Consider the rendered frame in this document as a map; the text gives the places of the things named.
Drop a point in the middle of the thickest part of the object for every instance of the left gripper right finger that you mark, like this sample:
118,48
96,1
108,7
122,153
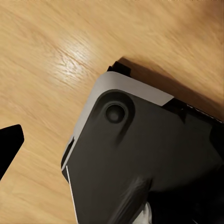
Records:
217,139

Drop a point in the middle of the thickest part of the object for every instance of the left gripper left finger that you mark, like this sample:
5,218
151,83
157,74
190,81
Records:
11,139

